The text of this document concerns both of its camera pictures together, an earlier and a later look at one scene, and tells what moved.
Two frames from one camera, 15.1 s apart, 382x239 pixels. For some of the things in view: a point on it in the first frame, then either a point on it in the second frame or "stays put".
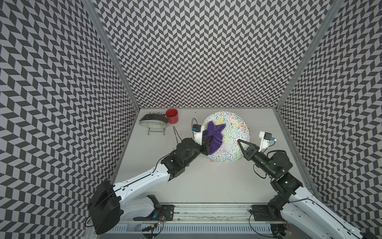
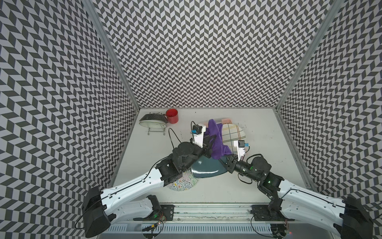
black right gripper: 249,156 -> 230,164
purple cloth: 215,131 stays put
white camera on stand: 197,133 stays put
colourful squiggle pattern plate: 236,128 -> 187,181
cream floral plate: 152,123 stays put
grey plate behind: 153,116 stays put
